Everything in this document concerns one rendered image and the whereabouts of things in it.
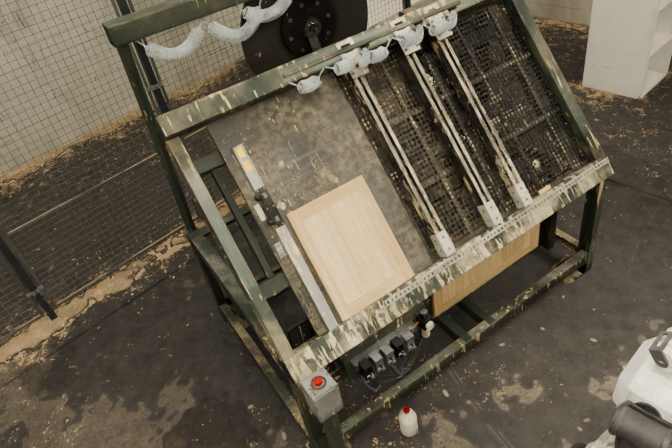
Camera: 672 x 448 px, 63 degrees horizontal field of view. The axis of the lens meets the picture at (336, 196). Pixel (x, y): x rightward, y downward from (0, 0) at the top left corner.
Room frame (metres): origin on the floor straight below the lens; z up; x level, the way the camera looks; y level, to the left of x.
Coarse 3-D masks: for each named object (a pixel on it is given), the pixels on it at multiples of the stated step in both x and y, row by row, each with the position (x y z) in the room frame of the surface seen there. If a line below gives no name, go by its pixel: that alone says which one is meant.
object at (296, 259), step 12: (240, 144) 2.19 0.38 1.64; (252, 180) 2.08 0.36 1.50; (288, 240) 1.91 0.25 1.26; (288, 252) 1.87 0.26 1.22; (300, 264) 1.84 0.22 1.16; (300, 276) 1.80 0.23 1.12; (312, 276) 1.80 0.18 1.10; (312, 288) 1.77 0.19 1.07; (312, 300) 1.74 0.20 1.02; (324, 300) 1.73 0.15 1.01; (324, 312) 1.69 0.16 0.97; (324, 324) 1.68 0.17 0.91; (336, 324) 1.66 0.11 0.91
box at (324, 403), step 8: (320, 368) 1.44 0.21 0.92; (312, 376) 1.40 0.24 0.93; (328, 376) 1.38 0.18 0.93; (304, 384) 1.37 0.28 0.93; (328, 384) 1.35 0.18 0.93; (336, 384) 1.34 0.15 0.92; (304, 392) 1.37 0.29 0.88; (312, 392) 1.32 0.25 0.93; (320, 392) 1.32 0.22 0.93; (328, 392) 1.31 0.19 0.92; (336, 392) 1.33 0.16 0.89; (312, 400) 1.30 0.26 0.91; (320, 400) 1.30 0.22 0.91; (328, 400) 1.31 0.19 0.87; (336, 400) 1.33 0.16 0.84; (312, 408) 1.33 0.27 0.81; (320, 408) 1.29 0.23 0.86; (328, 408) 1.31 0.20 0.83; (336, 408) 1.32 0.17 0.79; (320, 416) 1.29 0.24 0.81; (328, 416) 1.30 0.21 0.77
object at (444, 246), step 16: (352, 80) 2.51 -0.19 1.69; (368, 96) 2.47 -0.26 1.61; (368, 112) 2.42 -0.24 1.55; (384, 128) 2.38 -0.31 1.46; (384, 144) 2.32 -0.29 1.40; (400, 160) 2.25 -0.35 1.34; (400, 176) 2.23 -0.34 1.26; (416, 176) 2.20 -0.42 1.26; (416, 192) 2.14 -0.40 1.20; (432, 208) 2.10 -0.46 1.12; (432, 224) 2.04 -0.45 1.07; (432, 240) 2.03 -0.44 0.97; (448, 240) 1.99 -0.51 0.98
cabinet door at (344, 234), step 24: (336, 192) 2.12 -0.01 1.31; (360, 192) 2.14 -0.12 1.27; (288, 216) 2.00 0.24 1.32; (312, 216) 2.02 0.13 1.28; (336, 216) 2.04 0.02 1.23; (360, 216) 2.06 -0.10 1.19; (312, 240) 1.94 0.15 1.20; (336, 240) 1.96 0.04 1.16; (360, 240) 1.98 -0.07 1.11; (384, 240) 1.99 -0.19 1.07; (312, 264) 1.86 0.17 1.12; (336, 264) 1.88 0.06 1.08; (360, 264) 1.89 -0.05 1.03; (384, 264) 1.91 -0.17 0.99; (408, 264) 1.92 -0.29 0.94; (336, 288) 1.79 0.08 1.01; (360, 288) 1.81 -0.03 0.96; (384, 288) 1.82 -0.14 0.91
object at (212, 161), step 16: (400, 80) 2.67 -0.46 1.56; (544, 128) 2.64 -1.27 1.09; (512, 144) 2.53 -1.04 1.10; (192, 160) 2.17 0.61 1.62; (208, 160) 2.18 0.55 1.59; (448, 176) 2.34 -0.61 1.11; (224, 192) 2.10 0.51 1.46; (432, 192) 2.25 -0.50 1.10; (240, 224) 2.00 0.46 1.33; (256, 256) 1.91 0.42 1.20; (272, 272) 1.86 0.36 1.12; (272, 288) 1.80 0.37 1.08
